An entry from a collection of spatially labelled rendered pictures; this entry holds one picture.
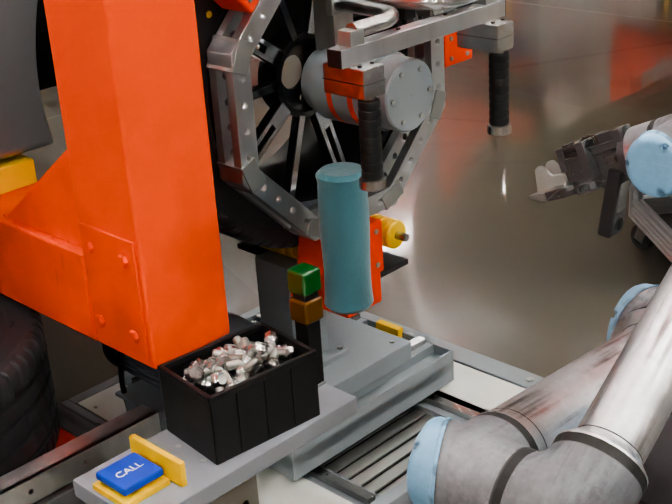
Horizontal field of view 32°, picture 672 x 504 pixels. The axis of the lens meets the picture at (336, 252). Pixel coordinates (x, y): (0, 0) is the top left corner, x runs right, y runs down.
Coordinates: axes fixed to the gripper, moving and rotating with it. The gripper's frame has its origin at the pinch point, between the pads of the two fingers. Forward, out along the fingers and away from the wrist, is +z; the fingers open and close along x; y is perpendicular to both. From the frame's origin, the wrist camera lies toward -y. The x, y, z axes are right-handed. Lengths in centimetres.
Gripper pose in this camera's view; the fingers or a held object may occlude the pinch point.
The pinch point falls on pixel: (538, 198)
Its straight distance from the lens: 198.7
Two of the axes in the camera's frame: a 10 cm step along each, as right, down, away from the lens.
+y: -3.7, -9.3, -0.8
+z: -6.8, 2.1, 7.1
